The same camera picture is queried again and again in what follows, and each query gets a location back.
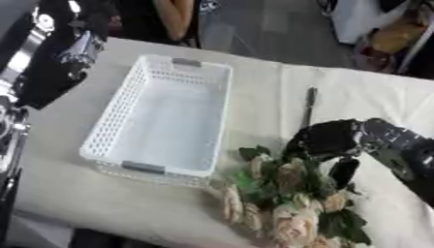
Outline white cart with items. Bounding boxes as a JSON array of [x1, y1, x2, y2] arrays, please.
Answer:
[[328, 0, 434, 76]]

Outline white perforated plastic basket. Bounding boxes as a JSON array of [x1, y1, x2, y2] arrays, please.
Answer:
[[77, 53, 236, 189]]

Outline black pen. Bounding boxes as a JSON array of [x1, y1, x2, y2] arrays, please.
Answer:
[[299, 86, 319, 130]]

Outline artificial pink rose bouquet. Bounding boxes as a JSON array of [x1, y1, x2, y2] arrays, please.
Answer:
[[203, 144, 375, 248]]

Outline person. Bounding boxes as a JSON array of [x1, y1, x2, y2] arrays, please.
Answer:
[[107, 0, 203, 47]]

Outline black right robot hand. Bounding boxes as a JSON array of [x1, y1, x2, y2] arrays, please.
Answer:
[[281, 118, 365, 191]]

